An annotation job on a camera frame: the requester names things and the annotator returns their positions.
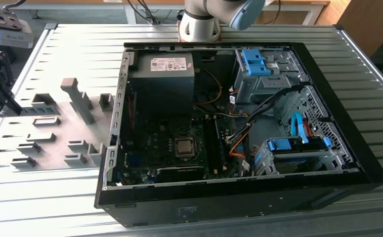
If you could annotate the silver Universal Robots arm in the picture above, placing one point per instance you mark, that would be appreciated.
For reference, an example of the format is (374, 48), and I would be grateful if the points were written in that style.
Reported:
(199, 27)

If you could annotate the black installed RAM stick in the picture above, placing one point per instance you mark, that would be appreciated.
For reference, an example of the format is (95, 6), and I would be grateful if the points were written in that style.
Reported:
(220, 145)

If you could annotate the grey parts rack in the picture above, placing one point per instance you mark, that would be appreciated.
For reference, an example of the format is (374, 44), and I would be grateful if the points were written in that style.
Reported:
(63, 138)

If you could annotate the grey power supply unit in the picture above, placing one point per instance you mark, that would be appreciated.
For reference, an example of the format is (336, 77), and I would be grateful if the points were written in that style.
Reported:
(164, 81)

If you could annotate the green motherboard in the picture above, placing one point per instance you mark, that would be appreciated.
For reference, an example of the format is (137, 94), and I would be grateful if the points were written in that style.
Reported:
(151, 148)

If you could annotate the silver CPU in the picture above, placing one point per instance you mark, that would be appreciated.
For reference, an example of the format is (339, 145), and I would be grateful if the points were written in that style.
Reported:
(184, 146)

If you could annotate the black graphics card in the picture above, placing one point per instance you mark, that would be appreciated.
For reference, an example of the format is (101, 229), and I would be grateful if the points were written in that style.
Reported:
(178, 174)

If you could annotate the blue empty drive carrier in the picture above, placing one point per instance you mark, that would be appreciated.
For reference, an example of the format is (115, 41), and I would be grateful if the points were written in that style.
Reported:
(254, 61)

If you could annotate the black open PC case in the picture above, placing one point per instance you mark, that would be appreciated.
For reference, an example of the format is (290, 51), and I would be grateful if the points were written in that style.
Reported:
(211, 205)

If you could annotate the grey metal drive cage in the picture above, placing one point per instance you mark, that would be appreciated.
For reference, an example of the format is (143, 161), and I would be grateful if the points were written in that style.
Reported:
(270, 86)

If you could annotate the hard disk in blue carrier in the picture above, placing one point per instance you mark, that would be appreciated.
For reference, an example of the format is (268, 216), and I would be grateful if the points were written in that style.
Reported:
(280, 144)

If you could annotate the white-framed wooden desk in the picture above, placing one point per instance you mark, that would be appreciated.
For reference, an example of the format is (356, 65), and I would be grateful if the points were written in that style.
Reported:
(296, 7)

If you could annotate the grey metal disk bay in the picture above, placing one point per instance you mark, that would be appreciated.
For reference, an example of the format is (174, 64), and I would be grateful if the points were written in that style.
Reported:
(303, 160)

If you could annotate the brown wooden cabinet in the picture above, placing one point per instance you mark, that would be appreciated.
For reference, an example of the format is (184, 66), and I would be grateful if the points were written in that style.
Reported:
(368, 24)

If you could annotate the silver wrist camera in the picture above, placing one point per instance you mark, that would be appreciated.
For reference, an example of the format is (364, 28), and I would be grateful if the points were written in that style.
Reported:
(13, 37)

